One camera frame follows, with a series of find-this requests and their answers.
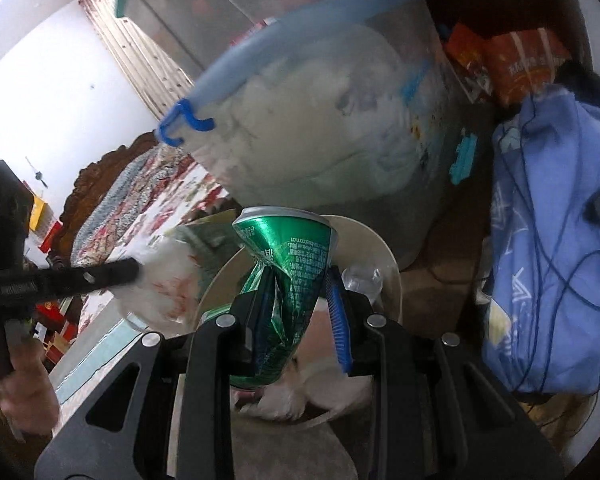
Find person's left hand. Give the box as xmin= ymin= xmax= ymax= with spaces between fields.
xmin=0 ymin=342 xmax=62 ymax=437

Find blue cloth bag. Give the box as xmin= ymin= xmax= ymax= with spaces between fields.
xmin=481 ymin=85 xmax=600 ymax=397

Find floral blanket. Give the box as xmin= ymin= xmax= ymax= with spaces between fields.
xmin=74 ymin=149 xmax=233 ymax=272

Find orange snack packet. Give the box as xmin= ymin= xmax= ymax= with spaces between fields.
xmin=482 ymin=27 xmax=574 ymax=107

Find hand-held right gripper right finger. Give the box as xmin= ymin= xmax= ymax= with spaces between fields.
xmin=325 ymin=266 xmax=567 ymax=480

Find clear storage box teal lid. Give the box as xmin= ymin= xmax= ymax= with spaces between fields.
xmin=114 ymin=0 xmax=406 ymax=81

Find clear storage box blue handle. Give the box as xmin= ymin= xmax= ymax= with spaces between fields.
xmin=155 ymin=0 xmax=481 ymax=267

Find green drink can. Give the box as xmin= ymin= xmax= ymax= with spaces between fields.
xmin=230 ymin=205 xmax=342 ymax=392

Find red snack packet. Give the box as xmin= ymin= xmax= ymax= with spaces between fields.
xmin=444 ymin=22 xmax=496 ymax=104

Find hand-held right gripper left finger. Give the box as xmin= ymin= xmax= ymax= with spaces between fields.
xmin=35 ymin=287 xmax=282 ymax=480

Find carved wooden headboard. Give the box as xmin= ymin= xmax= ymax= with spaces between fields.
xmin=59 ymin=132 xmax=162 ymax=257

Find black cable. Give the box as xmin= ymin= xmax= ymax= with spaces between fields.
xmin=495 ymin=105 xmax=600 ymax=392

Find white red plastic bag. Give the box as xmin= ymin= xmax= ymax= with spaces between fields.
xmin=112 ymin=237 xmax=207 ymax=329

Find crumpled white paper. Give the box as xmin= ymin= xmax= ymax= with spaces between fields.
xmin=239 ymin=357 xmax=377 ymax=422

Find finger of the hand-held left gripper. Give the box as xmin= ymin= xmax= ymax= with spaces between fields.
xmin=34 ymin=257 xmax=142 ymax=307

